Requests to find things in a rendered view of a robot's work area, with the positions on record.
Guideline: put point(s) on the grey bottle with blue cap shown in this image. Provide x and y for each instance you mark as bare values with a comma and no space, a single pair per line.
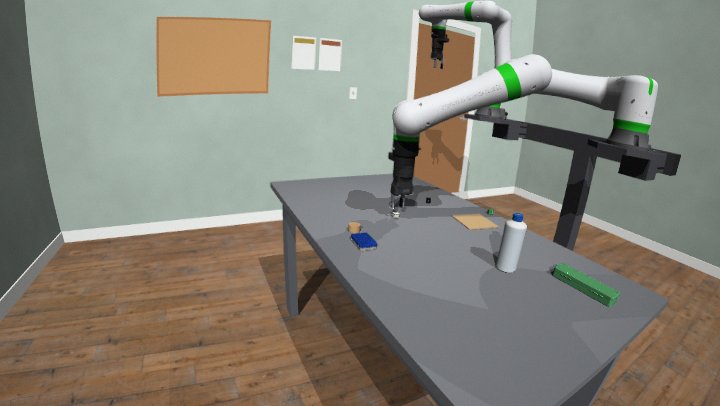
511,244

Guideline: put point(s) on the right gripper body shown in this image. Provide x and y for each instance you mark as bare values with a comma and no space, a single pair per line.
437,42

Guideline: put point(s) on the tan flat mat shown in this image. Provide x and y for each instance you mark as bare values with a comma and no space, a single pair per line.
475,221

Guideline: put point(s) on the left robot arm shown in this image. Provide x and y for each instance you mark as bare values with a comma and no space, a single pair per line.
631,97

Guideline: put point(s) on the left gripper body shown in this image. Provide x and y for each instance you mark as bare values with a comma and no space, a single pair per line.
403,169

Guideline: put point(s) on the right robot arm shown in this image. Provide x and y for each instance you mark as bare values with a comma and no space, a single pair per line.
477,11

